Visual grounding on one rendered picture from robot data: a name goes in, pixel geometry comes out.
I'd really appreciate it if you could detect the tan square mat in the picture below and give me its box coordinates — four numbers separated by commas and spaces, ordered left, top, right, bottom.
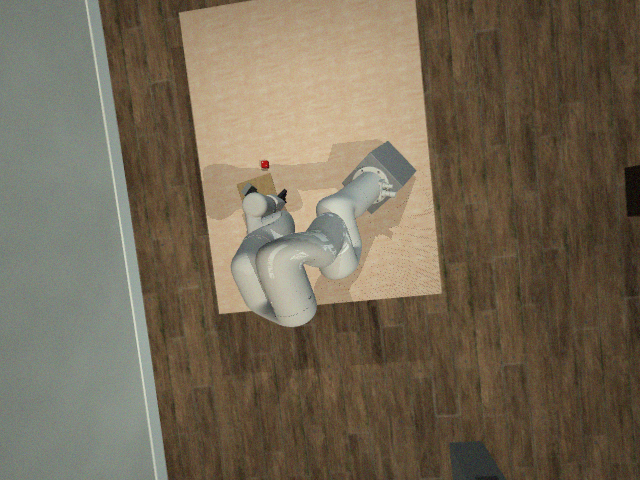
237, 173, 277, 202

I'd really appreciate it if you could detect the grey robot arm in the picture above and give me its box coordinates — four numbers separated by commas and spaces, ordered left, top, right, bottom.
231, 166, 397, 327

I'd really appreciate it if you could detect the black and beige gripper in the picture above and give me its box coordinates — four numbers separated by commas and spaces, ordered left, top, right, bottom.
267, 189, 287, 212

